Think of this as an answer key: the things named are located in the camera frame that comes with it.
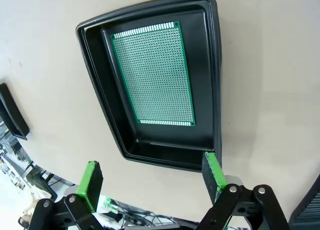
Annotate tangled black cables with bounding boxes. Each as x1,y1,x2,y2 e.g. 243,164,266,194
99,198,201,228

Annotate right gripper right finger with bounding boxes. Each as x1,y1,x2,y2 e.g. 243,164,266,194
201,151,291,230

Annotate green perforated circuit board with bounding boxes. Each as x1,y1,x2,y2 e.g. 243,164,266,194
109,20,197,128

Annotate black ESD tray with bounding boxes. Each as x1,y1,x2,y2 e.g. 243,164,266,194
75,0,223,174
0,82,30,141

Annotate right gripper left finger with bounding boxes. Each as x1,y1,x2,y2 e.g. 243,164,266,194
27,160,106,230

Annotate black slotted board rack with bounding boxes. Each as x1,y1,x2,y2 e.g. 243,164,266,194
288,174,320,230

